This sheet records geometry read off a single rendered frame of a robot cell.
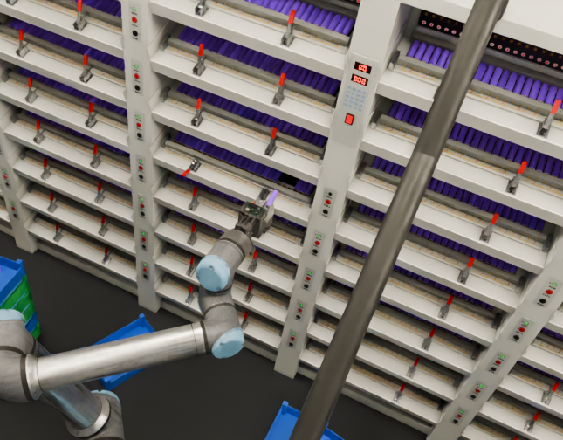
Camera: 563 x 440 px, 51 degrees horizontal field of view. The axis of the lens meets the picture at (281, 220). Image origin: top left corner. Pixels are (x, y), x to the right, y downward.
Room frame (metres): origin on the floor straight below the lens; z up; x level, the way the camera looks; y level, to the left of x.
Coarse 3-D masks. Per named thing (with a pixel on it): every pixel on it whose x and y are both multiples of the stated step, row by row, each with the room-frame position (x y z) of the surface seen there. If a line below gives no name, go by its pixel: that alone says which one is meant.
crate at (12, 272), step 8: (0, 264) 1.40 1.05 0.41; (8, 264) 1.39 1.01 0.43; (16, 264) 1.37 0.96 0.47; (0, 272) 1.36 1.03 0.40; (8, 272) 1.37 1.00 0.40; (16, 272) 1.34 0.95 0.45; (24, 272) 1.38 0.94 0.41; (0, 280) 1.33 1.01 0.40; (8, 280) 1.33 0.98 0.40; (16, 280) 1.33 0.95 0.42; (0, 288) 1.29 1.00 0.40; (8, 288) 1.28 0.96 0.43; (0, 296) 1.24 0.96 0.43
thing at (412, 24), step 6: (324, 0) 1.65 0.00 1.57; (558, 0) 1.49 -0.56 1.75; (342, 6) 1.63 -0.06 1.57; (414, 12) 1.58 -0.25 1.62; (420, 12) 1.57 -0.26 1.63; (414, 18) 1.57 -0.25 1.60; (408, 24) 1.58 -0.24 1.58; (414, 24) 1.57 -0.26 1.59; (408, 30) 1.58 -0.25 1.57; (414, 30) 1.57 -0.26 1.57; (432, 36) 1.56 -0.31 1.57; (450, 42) 1.54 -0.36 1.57; (486, 54) 1.51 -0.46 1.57; (558, 78) 1.46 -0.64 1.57
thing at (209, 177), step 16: (160, 144) 1.64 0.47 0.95; (160, 160) 1.58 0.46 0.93; (176, 160) 1.59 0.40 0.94; (192, 160) 1.60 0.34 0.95; (192, 176) 1.55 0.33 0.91; (208, 176) 1.54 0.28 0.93; (224, 176) 1.55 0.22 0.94; (224, 192) 1.52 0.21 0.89; (240, 192) 1.49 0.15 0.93; (256, 192) 1.50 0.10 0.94; (288, 208) 1.46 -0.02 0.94; (304, 208) 1.46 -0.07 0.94; (304, 224) 1.43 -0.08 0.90
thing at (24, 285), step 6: (24, 276) 1.37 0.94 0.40; (24, 282) 1.37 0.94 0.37; (18, 288) 1.33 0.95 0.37; (24, 288) 1.36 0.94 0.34; (12, 294) 1.30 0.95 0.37; (18, 294) 1.32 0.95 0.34; (6, 300) 1.30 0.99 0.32; (12, 300) 1.29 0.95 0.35; (0, 306) 1.27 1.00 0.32; (6, 306) 1.25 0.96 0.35
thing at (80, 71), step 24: (0, 24) 1.87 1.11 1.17; (24, 24) 1.89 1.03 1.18; (0, 48) 1.79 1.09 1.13; (24, 48) 1.78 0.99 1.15; (48, 48) 1.79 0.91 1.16; (72, 48) 1.80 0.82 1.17; (48, 72) 1.72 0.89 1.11; (72, 72) 1.72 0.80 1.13; (96, 72) 1.73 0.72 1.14; (120, 72) 1.71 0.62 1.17; (96, 96) 1.67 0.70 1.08; (120, 96) 1.64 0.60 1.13
